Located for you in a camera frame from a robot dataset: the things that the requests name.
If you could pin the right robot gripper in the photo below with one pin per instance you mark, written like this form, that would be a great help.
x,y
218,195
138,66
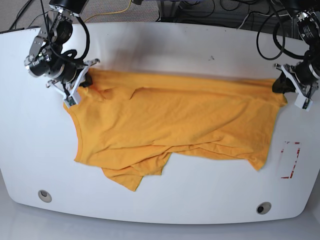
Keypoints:
x,y
66,75

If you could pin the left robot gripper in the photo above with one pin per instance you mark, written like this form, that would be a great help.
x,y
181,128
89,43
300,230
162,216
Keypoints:
x,y
301,78

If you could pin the orange yellow t-shirt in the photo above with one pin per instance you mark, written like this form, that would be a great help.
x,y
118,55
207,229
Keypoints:
x,y
129,124

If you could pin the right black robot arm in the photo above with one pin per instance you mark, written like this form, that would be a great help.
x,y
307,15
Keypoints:
x,y
56,31

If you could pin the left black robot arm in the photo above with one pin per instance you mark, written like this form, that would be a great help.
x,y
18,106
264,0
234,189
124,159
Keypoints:
x,y
303,13

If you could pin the red tape rectangle marking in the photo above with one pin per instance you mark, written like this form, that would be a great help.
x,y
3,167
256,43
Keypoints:
x,y
288,159

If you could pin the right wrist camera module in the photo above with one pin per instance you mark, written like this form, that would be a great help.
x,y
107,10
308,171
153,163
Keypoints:
x,y
71,101

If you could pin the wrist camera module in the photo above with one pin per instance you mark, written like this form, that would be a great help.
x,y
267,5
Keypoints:
x,y
303,102
71,101

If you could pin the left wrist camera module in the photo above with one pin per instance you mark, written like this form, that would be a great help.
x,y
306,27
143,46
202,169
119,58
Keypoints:
x,y
303,102

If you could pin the left table cable grommet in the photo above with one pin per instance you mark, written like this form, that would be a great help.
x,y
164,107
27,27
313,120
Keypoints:
x,y
44,196

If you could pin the table cable grommet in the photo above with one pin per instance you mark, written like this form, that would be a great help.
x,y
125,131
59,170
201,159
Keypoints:
x,y
263,208
44,196

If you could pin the right table cable grommet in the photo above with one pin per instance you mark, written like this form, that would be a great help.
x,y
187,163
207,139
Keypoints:
x,y
263,208

